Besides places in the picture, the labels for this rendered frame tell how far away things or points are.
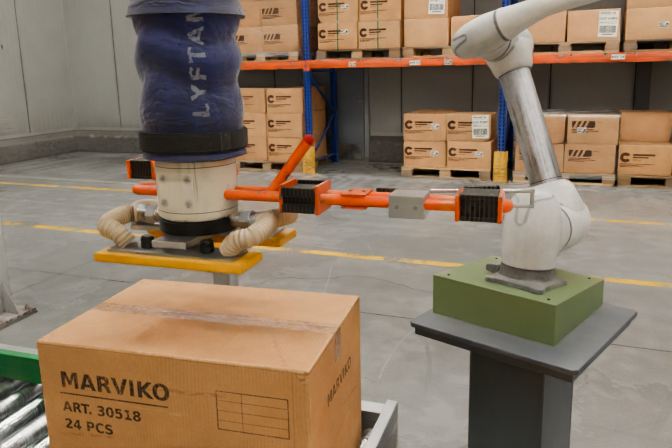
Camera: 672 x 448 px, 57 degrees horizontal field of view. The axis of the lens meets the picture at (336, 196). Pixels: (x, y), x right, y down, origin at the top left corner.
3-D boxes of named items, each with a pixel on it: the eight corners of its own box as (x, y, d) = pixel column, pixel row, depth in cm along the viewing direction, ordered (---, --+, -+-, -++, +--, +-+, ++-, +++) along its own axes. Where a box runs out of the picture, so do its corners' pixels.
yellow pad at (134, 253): (93, 261, 129) (91, 238, 128) (123, 248, 138) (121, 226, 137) (241, 275, 119) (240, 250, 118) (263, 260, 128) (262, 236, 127)
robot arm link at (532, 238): (489, 262, 183) (495, 188, 180) (518, 253, 196) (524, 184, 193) (541, 274, 172) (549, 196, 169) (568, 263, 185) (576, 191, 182)
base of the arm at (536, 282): (502, 267, 200) (504, 250, 199) (569, 284, 185) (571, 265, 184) (471, 277, 187) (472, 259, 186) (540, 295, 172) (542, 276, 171)
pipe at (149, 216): (98, 242, 130) (95, 216, 129) (165, 215, 153) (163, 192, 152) (245, 254, 120) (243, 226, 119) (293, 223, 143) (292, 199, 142)
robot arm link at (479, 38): (488, 1, 183) (510, 8, 193) (439, 27, 196) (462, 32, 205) (499, 43, 182) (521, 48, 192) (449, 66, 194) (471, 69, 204)
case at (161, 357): (56, 508, 138) (35, 340, 130) (155, 413, 175) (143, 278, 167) (315, 560, 121) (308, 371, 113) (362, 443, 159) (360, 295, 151)
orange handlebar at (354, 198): (87, 196, 140) (85, 180, 140) (163, 174, 168) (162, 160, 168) (512, 219, 112) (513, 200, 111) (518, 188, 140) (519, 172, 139)
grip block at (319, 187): (277, 214, 124) (276, 185, 123) (295, 204, 134) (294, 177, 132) (317, 216, 122) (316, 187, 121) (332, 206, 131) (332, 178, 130)
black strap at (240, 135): (116, 153, 126) (114, 133, 125) (179, 139, 147) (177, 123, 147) (216, 155, 119) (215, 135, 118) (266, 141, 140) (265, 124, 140)
